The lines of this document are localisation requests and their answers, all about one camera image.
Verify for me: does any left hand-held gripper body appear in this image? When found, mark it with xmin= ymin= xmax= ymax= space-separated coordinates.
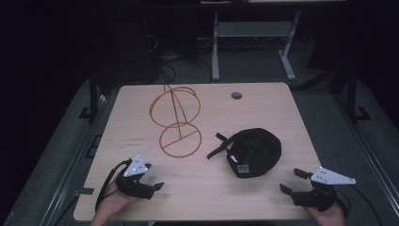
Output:
xmin=115 ymin=153 xmax=156 ymax=201

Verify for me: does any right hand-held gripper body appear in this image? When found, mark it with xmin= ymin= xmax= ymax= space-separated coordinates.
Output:
xmin=290 ymin=166 xmax=358 ymax=212

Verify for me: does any person's right hand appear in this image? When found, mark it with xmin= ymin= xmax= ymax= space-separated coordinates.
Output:
xmin=305 ymin=202 xmax=346 ymax=226

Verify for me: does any person's left hand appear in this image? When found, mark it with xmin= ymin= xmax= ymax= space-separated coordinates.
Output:
xmin=99 ymin=181 xmax=140 ymax=224

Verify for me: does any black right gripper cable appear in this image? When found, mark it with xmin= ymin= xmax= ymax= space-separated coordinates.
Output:
xmin=335 ymin=184 xmax=384 ymax=226

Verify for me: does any black beret hat with straps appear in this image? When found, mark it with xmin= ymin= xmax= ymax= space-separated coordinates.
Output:
xmin=206 ymin=127 xmax=282 ymax=180

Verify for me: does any gold wire hat stand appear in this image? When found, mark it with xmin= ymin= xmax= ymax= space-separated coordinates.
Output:
xmin=149 ymin=83 xmax=203 ymax=159

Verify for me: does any aluminium floor rail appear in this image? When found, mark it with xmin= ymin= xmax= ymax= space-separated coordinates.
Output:
xmin=332 ymin=93 xmax=399 ymax=218
xmin=39 ymin=93 xmax=109 ymax=226

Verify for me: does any black metal frame post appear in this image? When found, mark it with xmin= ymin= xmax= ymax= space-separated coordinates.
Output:
xmin=78 ymin=67 xmax=104 ymax=124
xmin=344 ymin=60 xmax=373 ymax=123

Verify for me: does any bundle of floor cables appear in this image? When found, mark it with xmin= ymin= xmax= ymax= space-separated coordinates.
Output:
xmin=142 ymin=31 xmax=215 ymax=85

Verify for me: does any grey metal desk frame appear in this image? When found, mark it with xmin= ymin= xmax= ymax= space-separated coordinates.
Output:
xmin=211 ymin=8 xmax=303 ymax=82

